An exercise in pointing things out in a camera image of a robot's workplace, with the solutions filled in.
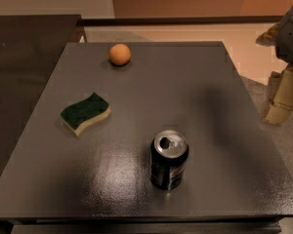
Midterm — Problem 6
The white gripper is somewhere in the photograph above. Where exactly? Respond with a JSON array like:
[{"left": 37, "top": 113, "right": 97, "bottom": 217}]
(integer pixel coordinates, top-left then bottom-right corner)
[{"left": 256, "top": 6, "right": 293, "bottom": 125}]

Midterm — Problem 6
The black pepsi can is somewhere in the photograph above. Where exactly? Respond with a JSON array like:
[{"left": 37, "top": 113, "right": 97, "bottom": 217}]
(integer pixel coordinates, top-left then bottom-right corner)
[{"left": 150, "top": 130, "right": 189, "bottom": 190}]

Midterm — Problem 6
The orange fruit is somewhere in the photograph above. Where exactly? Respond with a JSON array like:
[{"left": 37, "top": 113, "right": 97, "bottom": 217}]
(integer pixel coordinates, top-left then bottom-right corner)
[{"left": 108, "top": 44, "right": 131, "bottom": 66}]

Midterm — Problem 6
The green yellow sponge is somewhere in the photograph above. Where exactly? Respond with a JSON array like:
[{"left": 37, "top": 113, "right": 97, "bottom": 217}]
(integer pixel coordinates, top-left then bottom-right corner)
[{"left": 61, "top": 93, "right": 111, "bottom": 137}]

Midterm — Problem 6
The dark side counter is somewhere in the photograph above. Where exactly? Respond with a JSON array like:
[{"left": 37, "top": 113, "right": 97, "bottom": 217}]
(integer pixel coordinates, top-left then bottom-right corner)
[{"left": 0, "top": 15, "right": 84, "bottom": 176}]

